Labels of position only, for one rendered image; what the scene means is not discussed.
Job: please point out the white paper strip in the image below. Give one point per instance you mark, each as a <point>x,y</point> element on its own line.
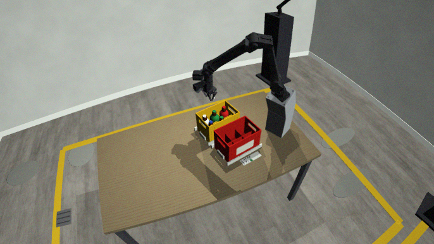
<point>250,158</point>

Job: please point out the red plastic crate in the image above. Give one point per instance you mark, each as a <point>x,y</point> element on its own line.
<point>235,138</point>

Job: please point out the yellow plastic crate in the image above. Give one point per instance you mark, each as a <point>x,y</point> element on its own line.
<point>208,131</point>

